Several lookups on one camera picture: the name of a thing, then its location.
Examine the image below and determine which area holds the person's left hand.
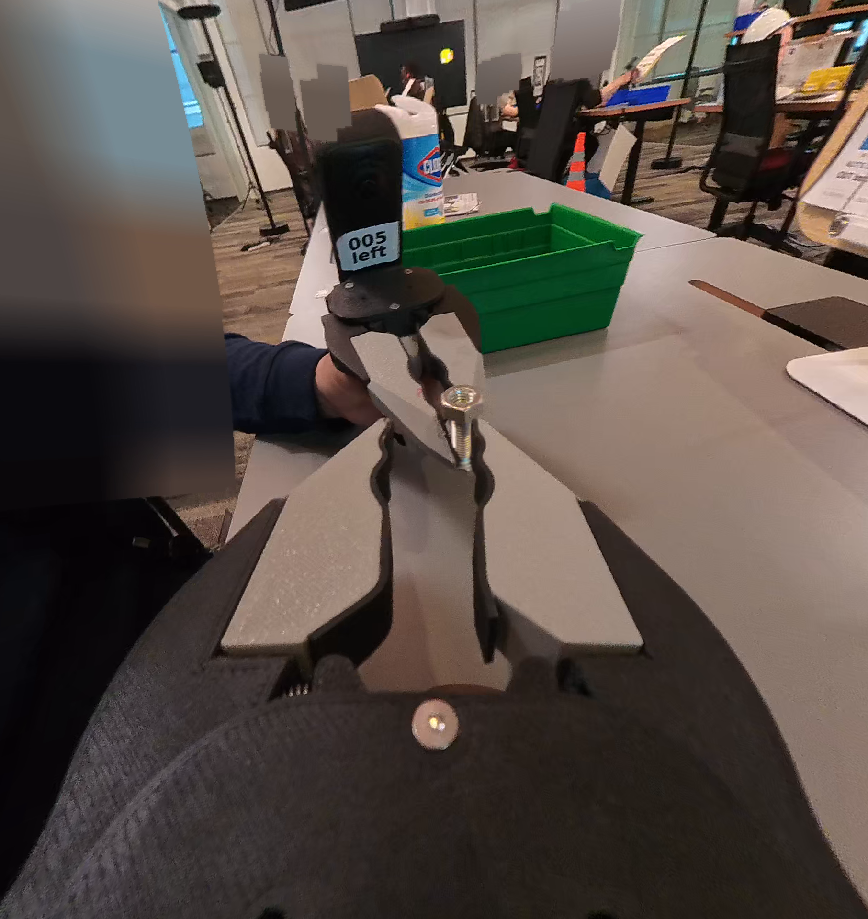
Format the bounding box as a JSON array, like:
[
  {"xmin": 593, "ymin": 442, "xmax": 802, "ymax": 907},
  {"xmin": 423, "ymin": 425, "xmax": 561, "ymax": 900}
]
[{"xmin": 315, "ymin": 353, "xmax": 386, "ymax": 428}]

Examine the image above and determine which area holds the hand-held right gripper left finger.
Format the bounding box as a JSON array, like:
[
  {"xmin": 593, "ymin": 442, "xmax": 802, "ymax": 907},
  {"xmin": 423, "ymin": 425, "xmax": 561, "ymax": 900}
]
[{"xmin": 220, "ymin": 418, "xmax": 394, "ymax": 659}]

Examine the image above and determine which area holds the person's left forearm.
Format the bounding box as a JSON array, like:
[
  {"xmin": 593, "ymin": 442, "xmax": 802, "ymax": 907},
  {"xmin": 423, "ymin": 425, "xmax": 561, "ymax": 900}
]
[{"xmin": 224, "ymin": 334, "xmax": 334, "ymax": 433}]

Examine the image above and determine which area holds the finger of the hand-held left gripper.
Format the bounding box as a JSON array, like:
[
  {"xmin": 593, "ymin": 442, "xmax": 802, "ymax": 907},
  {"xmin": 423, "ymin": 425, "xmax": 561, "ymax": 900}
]
[
  {"xmin": 351, "ymin": 330, "xmax": 456, "ymax": 468},
  {"xmin": 416, "ymin": 310, "xmax": 487, "ymax": 403}
]

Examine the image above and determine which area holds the black wall screen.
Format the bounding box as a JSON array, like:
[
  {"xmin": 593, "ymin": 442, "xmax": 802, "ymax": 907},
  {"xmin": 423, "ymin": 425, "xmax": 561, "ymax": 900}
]
[{"xmin": 353, "ymin": 19, "xmax": 468, "ymax": 109}]

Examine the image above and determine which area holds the green plastic bin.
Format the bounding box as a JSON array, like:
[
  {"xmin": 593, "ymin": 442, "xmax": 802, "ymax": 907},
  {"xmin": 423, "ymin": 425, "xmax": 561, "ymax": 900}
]
[{"xmin": 401, "ymin": 203, "xmax": 644, "ymax": 355}]

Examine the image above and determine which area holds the dark flat pad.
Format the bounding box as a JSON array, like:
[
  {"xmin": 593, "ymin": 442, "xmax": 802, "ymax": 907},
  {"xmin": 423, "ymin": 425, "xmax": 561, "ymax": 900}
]
[{"xmin": 763, "ymin": 296, "xmax": 868, "ymax": 353}]

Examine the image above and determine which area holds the black floor stand pole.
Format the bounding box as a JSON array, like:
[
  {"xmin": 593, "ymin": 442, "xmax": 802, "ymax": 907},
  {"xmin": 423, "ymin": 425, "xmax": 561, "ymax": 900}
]
[{"xmin": 177, "ymin": 3, "xmax": 292, "ymax": 239}]

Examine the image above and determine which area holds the black office chair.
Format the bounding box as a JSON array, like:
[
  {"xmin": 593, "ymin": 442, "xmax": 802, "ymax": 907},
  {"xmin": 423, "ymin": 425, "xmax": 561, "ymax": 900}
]
[
  {"xmin": 526, "ymin": 78, "xmax": 587, "ymax": 182},
  {"xmin": 699, "ymin": 32, "xmax": 810, "ymax": 239}
]

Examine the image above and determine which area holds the orange traffic cone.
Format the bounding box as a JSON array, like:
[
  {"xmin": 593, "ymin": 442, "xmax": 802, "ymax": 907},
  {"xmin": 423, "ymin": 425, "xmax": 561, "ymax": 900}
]
[{"xmin": 565, "ymin": 131, "xmax": 591, "ymax": 193}]

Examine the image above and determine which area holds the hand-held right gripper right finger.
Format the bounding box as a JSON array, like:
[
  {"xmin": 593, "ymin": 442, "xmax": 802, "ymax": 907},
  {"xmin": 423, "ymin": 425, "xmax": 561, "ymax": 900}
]
[{"xmin": 470, "ymin": 424, "xmax": 644, "ymax": 664}]

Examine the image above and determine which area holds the wooden office desk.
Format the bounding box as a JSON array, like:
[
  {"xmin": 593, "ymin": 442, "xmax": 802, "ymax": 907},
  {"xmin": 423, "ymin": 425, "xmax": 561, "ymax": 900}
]
[{"xmin": 577, "ymin": 95, "xmax": 695, "ymax": 207}]

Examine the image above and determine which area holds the silver hex nut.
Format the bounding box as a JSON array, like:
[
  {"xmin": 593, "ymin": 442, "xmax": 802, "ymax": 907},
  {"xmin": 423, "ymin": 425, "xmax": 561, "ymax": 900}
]
[{"xmin": 440, "ymin": 385, "xmax": 484, "ymax": 425}]

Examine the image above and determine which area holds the silver hex bolt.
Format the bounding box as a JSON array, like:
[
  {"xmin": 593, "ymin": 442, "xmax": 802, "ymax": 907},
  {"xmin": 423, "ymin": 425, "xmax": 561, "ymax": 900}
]
[{"xmin": 444, "ymin": 416, "xmax": 478, "ymax": 473}]

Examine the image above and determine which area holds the disinfecting wipes canister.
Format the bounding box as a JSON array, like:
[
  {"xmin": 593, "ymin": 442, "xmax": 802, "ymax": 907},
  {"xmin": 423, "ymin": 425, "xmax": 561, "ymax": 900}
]
[{"xmin": 374, "ymin": 95, "xmax": 447, "ymax": 231}]

